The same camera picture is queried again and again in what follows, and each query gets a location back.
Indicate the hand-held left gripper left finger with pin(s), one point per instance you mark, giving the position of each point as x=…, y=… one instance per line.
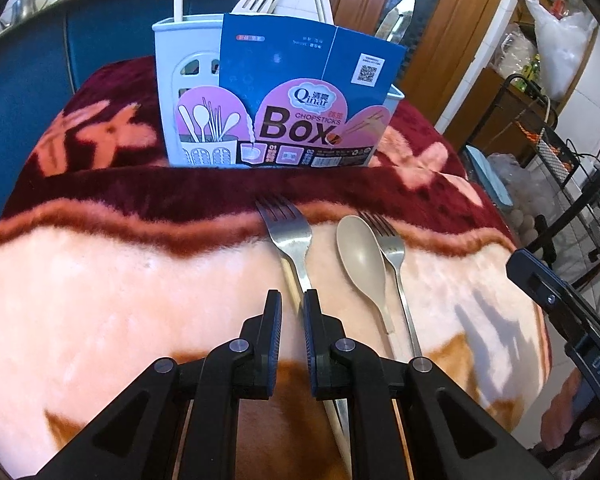
x=272, y=340

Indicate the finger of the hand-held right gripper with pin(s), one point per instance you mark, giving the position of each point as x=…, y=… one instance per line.
x=535, y=272

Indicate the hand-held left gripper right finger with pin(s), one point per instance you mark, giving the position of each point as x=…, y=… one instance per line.
x=310, y=340

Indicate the large steel fork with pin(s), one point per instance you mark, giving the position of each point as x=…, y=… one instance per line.
x=290, y=240
x=392, y=22

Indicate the light blue utensil holder box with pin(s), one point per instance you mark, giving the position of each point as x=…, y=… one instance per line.
x=280, y=60

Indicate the clear plastic bag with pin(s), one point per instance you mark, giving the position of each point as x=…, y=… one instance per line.
x=517, y=185

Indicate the beige plastic spoon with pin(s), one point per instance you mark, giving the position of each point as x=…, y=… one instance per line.
x=360, y=255

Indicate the light blue lidded container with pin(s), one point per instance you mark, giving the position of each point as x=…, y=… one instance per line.
x=487, y=175

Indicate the small steel fork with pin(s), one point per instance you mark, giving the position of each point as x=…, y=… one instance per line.
x=392, y=252

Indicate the red and pink fleece blanket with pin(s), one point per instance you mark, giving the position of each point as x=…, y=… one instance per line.
x=130, y=285

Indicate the wooden shelf unit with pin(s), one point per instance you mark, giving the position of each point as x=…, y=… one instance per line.
x=500, y=95

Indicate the white plastic bag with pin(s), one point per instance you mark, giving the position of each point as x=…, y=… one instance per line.
x=562, y=45

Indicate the wooden door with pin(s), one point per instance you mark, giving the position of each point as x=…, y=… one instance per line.
x=445, y=10

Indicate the blue kitchen base cabinet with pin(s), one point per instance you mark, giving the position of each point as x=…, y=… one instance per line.
x=105, y=35

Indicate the steel kettle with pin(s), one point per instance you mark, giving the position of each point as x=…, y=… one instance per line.
x=27, y=5

